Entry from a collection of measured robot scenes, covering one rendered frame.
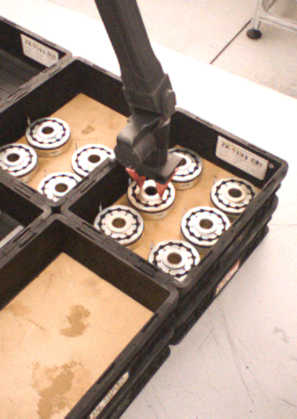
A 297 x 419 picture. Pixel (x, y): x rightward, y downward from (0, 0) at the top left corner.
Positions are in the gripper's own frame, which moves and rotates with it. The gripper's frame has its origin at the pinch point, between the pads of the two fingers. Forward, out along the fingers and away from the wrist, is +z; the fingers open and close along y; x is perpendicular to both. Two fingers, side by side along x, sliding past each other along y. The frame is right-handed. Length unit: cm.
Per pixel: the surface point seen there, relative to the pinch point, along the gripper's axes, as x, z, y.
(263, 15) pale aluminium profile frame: 188, 70, -46
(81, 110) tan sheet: 16.1, 3.5, -29.9
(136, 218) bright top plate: -7.7, 1.4, 0.9
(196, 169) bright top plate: 11.3, 1.2, 4.9
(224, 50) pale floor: 170, 84, -56
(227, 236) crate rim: -7.3, -5.5, 20.7
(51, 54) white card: 22.4, -4.2, -43.1
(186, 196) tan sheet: 5.4, 4.2, 5.7
